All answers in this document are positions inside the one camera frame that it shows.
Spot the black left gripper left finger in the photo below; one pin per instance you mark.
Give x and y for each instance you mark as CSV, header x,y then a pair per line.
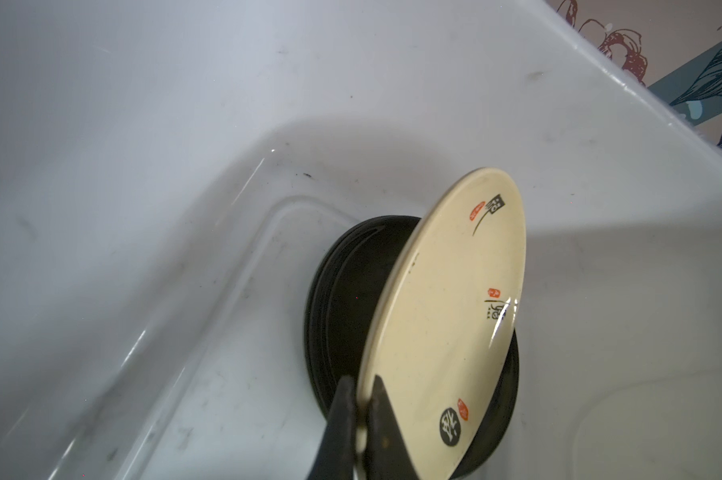
x,y
335,457

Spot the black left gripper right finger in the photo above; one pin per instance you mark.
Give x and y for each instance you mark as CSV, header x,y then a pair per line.
x,y
385,455

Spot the cream yellow plate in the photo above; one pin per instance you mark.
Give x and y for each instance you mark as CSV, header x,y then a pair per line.
x,y
442,338

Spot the black plate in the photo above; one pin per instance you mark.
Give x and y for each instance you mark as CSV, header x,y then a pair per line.
x,y
340,306

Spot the white plastic bin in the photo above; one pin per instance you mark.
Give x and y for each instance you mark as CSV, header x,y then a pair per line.
x,y
172,174

